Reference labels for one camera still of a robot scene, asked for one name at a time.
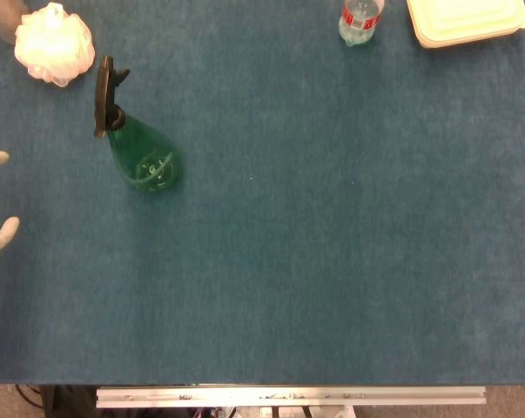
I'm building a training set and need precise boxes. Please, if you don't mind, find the green spray bottle black trigger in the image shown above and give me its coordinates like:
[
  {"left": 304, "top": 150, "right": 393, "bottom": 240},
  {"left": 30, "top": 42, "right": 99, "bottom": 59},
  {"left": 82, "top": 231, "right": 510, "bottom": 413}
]
[{"left": 92, "top": 55, "right": 181, "bottom": 194}]

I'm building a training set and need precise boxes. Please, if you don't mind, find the clear water bottle red label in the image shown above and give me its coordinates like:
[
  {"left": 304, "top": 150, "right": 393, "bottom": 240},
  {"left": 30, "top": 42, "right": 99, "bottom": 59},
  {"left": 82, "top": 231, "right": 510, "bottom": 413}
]
[{"left": 338, "top": 0, "right": 386, "bottom": 48}]

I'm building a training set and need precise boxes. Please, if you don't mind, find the white mesh bath sponge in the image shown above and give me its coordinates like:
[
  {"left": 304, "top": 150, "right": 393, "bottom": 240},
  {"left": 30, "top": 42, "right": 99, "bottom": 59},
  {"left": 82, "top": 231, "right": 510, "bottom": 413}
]
[{"left": 13, "top": 2, "right": 96, "bottom": 88}]

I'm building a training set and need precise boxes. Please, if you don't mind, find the blue felt table cover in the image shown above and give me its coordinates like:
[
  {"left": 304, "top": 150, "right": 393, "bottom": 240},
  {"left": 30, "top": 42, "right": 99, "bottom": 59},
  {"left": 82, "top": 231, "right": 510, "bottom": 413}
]
[{"left": 0, "top": 0, "right": 525, "bottom": 387}]

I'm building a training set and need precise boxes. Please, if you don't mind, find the cream lidded food box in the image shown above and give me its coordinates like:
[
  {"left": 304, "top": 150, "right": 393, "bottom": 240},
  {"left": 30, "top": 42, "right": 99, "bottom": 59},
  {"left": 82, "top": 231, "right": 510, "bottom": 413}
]
[{"left": 405, "top": 0, "right": 525, "bottom": 49}]

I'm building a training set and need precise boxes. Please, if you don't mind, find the aluminium profile rail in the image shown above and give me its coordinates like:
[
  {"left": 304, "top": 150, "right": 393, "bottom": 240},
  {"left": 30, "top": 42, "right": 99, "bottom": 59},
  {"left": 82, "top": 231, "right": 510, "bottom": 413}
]
[{"left": 95, "top": 385, "right": 487, "bottom": 409}]

